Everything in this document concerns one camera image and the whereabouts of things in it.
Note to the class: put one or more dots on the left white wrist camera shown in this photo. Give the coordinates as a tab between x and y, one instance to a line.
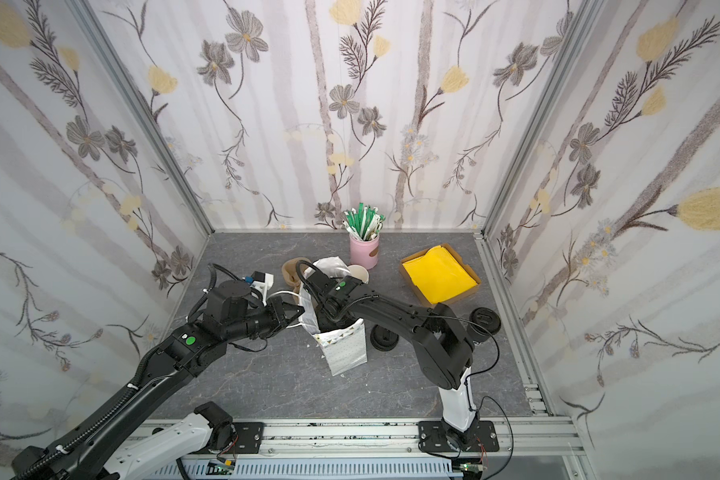
262	283

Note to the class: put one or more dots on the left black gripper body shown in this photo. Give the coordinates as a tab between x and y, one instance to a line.
279	312

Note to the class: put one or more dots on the white cartoon paper gift bag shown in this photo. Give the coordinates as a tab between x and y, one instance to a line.
343	348

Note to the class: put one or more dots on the stack of black lids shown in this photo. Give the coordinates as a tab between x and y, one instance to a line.
382	339

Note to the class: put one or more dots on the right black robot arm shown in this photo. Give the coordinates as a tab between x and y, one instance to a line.
443	343

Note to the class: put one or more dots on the black cup lid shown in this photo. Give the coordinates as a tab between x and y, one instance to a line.
484	321

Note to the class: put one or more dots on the aluminium mounting rail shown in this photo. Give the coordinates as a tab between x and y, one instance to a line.
393	448

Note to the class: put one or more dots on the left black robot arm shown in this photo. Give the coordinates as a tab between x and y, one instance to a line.
165	369

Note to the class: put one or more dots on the stacked green paper cups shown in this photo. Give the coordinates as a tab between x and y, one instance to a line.
359	272

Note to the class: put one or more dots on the yellow napkins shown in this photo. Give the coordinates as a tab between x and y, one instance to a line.
437	273

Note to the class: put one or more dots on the green white straw bundle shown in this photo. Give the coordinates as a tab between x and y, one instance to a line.
363	223

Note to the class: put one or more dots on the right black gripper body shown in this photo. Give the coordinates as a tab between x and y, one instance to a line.
327	294

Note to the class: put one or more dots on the pink cup holder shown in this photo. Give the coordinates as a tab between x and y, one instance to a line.
364	253

